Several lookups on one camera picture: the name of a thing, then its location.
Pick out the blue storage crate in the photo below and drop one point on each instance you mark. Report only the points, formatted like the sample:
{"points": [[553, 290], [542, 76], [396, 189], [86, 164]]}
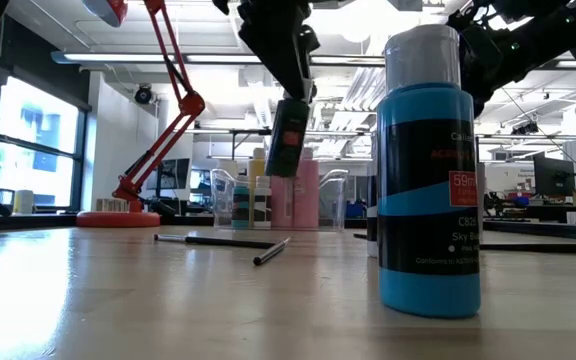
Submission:
{"points": [[355, 209]]}

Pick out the black aluminium table frame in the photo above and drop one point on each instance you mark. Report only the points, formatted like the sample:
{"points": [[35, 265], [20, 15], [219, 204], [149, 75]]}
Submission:
{"points": [[568, 231]]}

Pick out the long ceiling light strip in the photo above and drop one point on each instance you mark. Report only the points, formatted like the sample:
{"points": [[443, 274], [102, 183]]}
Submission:
{"points": [[118, 57]]}

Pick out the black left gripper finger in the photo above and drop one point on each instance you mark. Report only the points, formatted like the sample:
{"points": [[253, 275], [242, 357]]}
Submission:
{"points": [[280, 75], [307, 75]]}

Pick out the green small paint bottle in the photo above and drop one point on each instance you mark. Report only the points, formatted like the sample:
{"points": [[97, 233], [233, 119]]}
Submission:
{"points": [[288, 155]]}

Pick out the black computer monitor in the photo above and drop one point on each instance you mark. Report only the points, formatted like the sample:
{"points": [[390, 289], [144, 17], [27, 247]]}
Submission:
{"points": [[553, 175]]}

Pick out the sky blue small paint bottle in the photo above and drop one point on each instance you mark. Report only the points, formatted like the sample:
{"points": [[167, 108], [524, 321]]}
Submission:
{"points": [[428, 295]]}

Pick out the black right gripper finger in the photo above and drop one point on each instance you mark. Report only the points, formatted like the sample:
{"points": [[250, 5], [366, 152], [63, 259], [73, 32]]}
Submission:
{"points": [[480, 100]]}

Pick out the dark wall screen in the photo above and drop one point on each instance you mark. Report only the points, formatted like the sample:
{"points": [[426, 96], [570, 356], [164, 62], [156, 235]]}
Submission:
{"points": [[170, 173]]}

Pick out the large window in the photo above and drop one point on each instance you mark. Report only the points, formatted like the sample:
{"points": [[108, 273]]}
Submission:
{"points": [[38, 125]]}

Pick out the beige small blocks row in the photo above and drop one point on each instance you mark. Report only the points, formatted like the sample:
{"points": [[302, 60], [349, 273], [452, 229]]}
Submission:
{"points": [[113, 205]]}

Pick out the red desk lamp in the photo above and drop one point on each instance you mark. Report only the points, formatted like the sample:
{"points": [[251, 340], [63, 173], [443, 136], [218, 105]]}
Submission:
{"points": [[118, 219]]}

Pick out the black office desk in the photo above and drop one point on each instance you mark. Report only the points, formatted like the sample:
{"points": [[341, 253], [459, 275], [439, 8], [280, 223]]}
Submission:
{"points": [[563, 210]]}

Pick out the white canister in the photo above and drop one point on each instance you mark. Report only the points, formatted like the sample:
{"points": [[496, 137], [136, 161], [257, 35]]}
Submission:
{"points": [[24, 201]]}

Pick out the yellow large paint bottle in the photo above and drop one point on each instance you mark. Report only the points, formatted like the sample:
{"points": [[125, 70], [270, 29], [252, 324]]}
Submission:
{"points": [[257, 167]]}

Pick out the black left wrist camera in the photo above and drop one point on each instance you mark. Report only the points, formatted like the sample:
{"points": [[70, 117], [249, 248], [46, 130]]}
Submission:
{"points": [[310, 39]]}

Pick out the white small paint bottle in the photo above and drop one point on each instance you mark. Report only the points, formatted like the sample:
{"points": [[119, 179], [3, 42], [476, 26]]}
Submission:
{"points": [[262, 210]]}

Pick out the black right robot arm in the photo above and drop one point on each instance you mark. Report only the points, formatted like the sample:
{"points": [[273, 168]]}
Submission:
{"points": [[568, 35]]}

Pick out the black track light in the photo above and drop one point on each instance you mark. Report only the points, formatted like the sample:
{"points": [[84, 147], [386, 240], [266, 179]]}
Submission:
{"points": [[525, 127]]}

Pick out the clear plastic organizer bin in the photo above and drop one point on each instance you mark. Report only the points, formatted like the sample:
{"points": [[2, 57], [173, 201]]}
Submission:
{"points": [[335, 200]]}

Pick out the black ceiling camera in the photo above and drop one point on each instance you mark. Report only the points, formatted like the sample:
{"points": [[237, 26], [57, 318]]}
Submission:
{"points": [[143, 94]]}

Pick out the teal small paint bottle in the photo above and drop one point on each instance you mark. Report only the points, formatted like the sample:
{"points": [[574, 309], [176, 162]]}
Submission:
{"points": [[240, 210]]}

